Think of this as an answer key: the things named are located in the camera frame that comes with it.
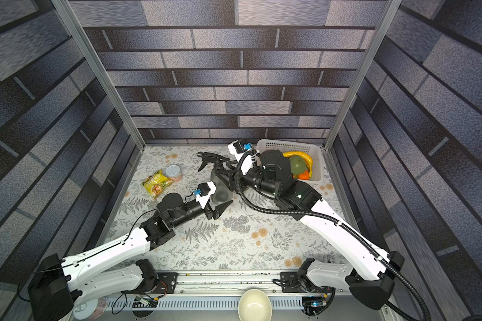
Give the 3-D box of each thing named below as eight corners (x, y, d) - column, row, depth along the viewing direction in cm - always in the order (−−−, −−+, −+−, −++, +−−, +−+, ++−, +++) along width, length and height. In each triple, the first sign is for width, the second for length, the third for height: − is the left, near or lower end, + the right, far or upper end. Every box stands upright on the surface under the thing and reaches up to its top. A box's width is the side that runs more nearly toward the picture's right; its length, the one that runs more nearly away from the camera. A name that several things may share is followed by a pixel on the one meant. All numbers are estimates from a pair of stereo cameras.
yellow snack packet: (144, 186, 104) (140, 181, 100) (163, 174, 109) (160, 169, 105) (154, 198, 99) (151, 193, 95) (173, 185, 104) (171, 180, 101)
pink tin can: (166, 183, 105) (163, 177, 101) (170, 171, 110) (167, 164, 106) (180, 183, 105) (177, 177, 101) (183, 171, 110) (181, 164, 106)
